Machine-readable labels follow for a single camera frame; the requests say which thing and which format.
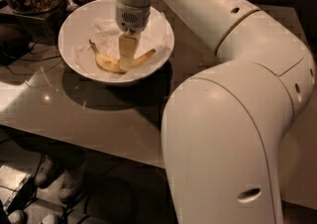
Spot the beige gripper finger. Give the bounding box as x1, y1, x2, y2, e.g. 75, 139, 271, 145
119, 32, 141, 70

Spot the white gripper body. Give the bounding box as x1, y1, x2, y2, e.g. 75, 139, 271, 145
115, 0, 151, 34

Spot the yellow banana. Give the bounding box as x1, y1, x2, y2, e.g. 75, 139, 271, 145
89, 41, 156, 74

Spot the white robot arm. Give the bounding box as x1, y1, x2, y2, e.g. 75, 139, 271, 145
116, 0, 315, 224

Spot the white ceramic bowl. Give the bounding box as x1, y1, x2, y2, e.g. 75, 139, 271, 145
57, 0, 175, 87

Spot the white paper napkin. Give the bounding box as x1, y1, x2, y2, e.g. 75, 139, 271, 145
72, 10, 174, 85

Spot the left white shoe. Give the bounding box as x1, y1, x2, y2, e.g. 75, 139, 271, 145
35, 155, 62, 188

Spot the white shoe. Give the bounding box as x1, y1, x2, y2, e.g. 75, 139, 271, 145
35, 155, 62, 188
58, 163, 86, 204

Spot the right white shoe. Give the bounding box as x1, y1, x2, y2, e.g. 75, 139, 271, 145
58, 163, 86, 204

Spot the silver metal box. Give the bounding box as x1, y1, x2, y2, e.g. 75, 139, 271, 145
0, 165, 33, 213

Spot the black cable on table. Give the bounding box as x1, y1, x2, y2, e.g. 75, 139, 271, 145
0, 34, 63, 77

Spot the black cable on floor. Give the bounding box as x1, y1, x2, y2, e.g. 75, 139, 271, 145
58, 160, 127, 224

